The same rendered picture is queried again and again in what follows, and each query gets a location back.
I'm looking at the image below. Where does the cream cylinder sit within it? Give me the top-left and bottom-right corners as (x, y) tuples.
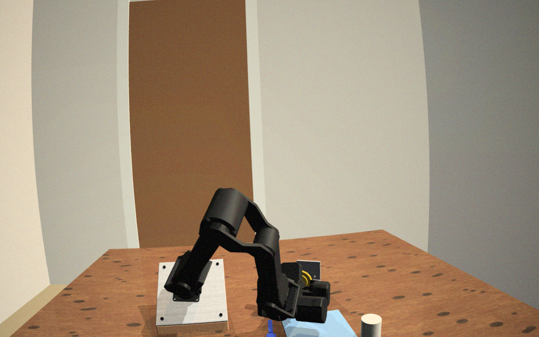
(360, 314), (382, 337)

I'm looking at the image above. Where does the yellow plate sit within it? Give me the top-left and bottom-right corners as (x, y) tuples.
(302, 271), (312, 286)

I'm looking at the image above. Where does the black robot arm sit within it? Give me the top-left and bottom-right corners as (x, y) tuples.
(164, 188), (328, 323)

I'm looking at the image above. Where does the light blue flat mat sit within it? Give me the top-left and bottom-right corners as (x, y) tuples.
(281, 310), (357, 337)

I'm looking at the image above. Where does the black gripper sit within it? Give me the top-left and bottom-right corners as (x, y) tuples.
(257, 278), (330, 306)

